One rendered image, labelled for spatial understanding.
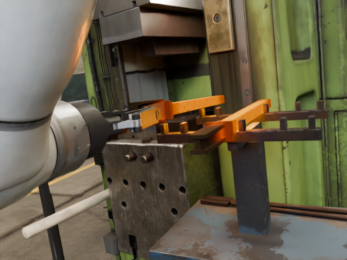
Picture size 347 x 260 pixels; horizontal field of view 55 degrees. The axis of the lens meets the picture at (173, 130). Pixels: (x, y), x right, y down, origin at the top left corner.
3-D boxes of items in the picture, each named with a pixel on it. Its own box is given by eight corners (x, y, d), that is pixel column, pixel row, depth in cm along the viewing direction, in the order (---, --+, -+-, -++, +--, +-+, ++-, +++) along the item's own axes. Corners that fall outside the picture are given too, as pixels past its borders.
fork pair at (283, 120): (314, 128, 55) (314, 116, 55) (280, 130, 58) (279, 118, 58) (323, 108, 75) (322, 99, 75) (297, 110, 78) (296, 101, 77)
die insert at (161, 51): (155, 54, 122) (153, 38, 121) (140, 57, 126) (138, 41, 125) (199, 52, 145) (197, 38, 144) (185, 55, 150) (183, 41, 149)
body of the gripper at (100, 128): (45, 164, 43) (92, 148, 52) (96, 164, 40) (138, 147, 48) (35, 107, 42) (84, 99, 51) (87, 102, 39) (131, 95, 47)
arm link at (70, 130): (65, 187, 35) (101, 171, 40) (50, 100, 33) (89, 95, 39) (7, 184, 39) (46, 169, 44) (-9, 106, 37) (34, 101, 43)
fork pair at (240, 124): (243, 131, 61) (242, 120, 60) (215, 132, 63) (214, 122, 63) (269, 111, 81) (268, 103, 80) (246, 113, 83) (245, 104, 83)
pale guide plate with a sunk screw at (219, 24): (232, 49, 106) (227, -6, 103) (208, 53, 111) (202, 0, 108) (235, 49, 107) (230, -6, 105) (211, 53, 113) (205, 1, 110)
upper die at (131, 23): (143, 35, 111) (139, 6, 109) (103, 45, 123) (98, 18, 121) (207, 37, 143) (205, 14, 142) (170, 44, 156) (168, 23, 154)
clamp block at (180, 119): (185, 140, 109) (183, 120, 108) (165, 140, 114) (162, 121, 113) (204, 132, 119) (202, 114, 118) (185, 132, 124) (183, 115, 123)
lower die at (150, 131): (157, 140, 117) (154, 115, 115) (117, 139, 129) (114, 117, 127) (216, 118, 149) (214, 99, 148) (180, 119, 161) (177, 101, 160)
